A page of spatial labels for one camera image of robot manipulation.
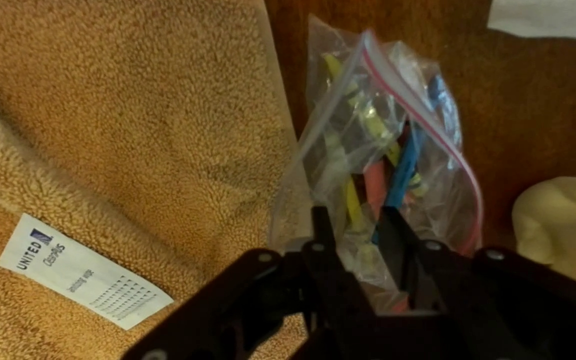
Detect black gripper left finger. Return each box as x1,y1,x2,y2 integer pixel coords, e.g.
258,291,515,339
122,204,378,360

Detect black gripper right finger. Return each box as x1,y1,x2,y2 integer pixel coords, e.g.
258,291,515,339
374,205,576,360

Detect clear plastic zip bag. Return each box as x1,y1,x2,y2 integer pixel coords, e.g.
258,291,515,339
268,14,486,317

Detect short yellow crayon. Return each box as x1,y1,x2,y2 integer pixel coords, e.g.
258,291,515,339
338,173,371,236

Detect orange crayon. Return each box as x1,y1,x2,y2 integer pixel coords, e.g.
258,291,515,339
362,159,390,221

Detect long yellow crayon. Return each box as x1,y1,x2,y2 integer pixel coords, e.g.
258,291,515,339
318,49,410,168

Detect cream bunny toy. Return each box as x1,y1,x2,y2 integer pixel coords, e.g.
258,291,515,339
510,173,576,288

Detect white towel care label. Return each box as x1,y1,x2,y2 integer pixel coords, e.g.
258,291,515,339
0,211,177,331

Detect tan towel with label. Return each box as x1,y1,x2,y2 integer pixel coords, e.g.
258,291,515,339
0,0,305,360

